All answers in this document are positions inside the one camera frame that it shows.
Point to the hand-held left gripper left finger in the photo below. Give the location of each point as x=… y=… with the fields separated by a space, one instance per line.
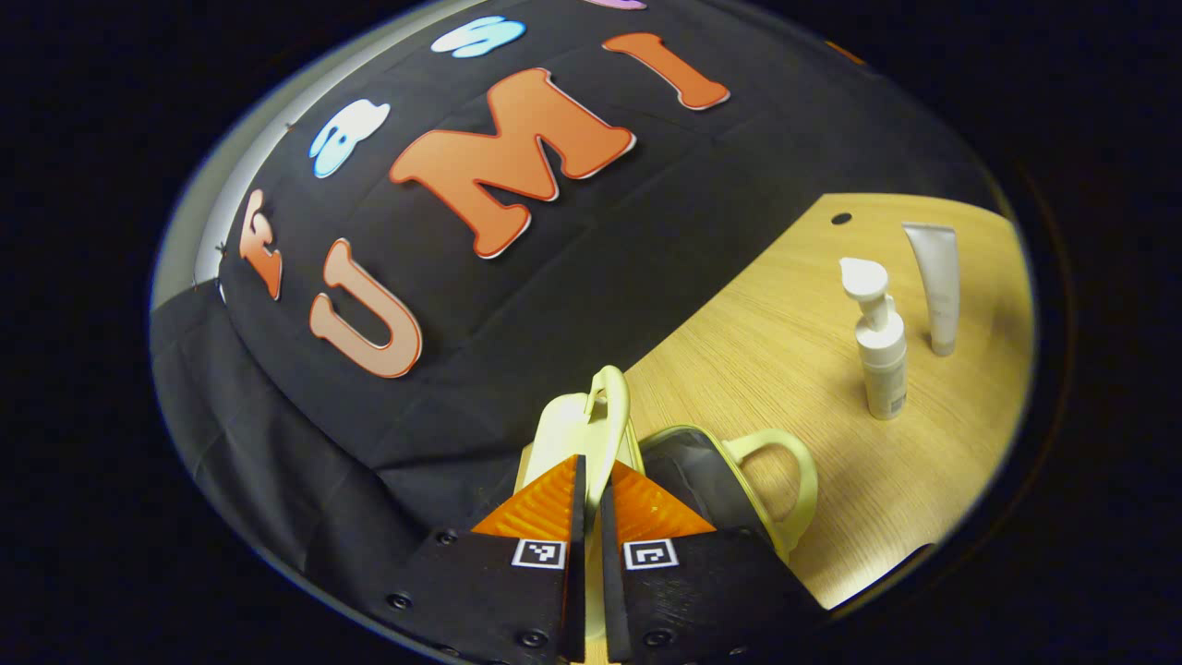
x=574 y=600

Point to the white squeeze tube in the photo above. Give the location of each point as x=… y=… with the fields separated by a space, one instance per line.
x=940 y=286

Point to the white pump bottle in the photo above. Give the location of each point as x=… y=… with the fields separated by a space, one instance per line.
x=882 y=360

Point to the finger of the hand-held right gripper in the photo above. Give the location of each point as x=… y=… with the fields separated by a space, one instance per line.
x=845 y=52

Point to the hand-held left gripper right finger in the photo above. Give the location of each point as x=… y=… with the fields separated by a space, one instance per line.
x=614 y=600

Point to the cream small suitcase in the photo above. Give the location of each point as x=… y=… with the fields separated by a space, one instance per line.
x=572 y=434

